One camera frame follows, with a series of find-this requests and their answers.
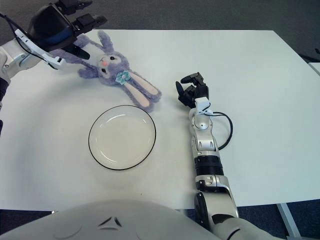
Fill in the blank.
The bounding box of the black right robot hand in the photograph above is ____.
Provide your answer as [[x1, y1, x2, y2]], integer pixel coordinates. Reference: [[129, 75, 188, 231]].
[[174, 71, 210, 109]]

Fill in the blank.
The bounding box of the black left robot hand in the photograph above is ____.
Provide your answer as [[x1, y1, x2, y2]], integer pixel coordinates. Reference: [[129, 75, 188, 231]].
[[26, 0, 108, 60]]

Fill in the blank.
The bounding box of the purple plush bunny doll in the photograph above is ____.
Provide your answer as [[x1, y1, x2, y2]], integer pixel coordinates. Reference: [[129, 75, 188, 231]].
[[51, 29, 162, 113]]

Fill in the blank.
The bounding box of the white plate with black rim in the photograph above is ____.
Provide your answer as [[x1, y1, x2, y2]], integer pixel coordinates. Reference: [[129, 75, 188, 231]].
[[88, 104, 157, 172]]

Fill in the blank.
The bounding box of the white side table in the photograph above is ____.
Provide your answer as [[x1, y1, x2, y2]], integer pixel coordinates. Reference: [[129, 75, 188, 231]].
[[306, 61, 320, 77]]

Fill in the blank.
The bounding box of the white metal table leg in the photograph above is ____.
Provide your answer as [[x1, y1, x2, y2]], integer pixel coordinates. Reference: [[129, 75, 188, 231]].
[[276, 201, 305, 240]]

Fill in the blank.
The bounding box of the grey robot torso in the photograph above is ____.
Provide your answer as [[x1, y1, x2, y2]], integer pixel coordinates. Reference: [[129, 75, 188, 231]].
[[0, 199, 221, 240]]

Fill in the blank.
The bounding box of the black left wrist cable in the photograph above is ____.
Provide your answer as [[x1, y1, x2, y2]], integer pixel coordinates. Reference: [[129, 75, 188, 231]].
[[0, 13, 33, 55]]

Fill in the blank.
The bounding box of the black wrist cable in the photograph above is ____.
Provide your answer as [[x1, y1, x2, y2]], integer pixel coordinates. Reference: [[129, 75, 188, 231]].
[[0, 13, 33, 55], [211, 111, 235, 151]]

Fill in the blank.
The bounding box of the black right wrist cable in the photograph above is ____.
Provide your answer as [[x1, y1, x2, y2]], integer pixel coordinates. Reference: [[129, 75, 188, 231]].
[[211, 111, 235, 151]]

